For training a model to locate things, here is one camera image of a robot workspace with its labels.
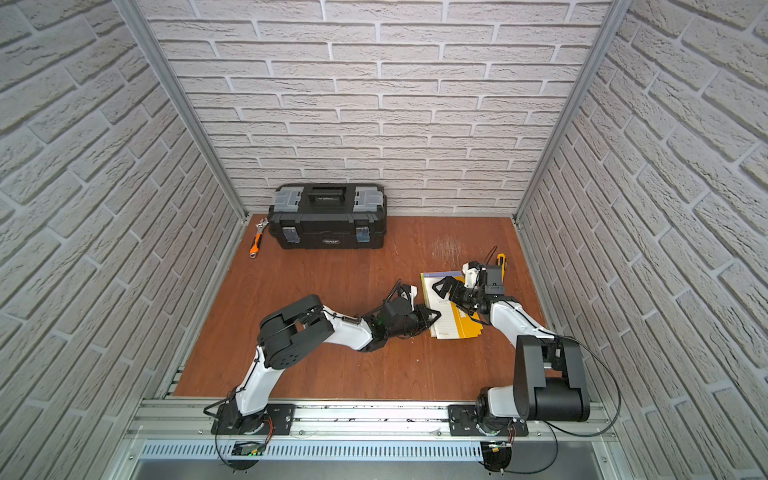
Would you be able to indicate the large white lined notebook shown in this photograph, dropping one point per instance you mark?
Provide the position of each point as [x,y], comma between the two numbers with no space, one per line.
[453,324]

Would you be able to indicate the black plastic toolbox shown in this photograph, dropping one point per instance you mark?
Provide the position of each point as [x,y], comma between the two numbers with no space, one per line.
[329,216]

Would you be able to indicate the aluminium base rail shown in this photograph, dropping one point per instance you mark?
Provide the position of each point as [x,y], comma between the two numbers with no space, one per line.
[367,430]

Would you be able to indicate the yellow black utility knife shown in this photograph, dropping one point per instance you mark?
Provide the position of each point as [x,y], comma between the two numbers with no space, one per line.
[501,261]

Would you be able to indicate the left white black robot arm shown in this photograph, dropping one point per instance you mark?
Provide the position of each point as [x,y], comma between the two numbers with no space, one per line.
[290,334]

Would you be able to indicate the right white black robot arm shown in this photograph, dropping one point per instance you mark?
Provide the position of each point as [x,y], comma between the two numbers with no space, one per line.
[549,380]

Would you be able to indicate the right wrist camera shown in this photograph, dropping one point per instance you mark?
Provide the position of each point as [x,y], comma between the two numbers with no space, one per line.
[471,272]

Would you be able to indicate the orange handled adjustable wrench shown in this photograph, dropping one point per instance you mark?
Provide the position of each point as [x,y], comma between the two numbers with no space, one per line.
[255,247]

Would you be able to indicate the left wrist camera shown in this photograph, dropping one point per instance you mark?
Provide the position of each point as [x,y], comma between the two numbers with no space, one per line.
[407,292]

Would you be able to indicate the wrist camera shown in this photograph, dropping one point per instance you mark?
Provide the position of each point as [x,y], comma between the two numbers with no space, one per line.
[471,272]
[407,292]

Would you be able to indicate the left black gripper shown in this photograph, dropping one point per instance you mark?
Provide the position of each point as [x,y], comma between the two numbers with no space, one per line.
[411,312]

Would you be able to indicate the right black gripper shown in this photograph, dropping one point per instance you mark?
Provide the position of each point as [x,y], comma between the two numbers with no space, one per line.
[456,297]

